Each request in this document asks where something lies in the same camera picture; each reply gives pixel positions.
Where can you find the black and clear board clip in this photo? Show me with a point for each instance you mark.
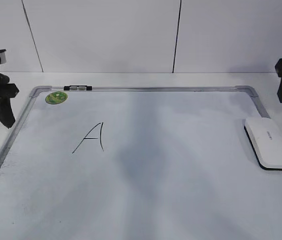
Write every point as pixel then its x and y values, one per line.
pixel 77 88

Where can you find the white whiteboard eraser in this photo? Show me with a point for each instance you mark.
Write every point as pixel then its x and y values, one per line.
pixel 266 140

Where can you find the green round magnet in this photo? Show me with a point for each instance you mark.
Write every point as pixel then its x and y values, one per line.
pixel 56 98

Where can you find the white magnetic whiteboard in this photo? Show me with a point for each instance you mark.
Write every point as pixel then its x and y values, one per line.
pixel 138 164

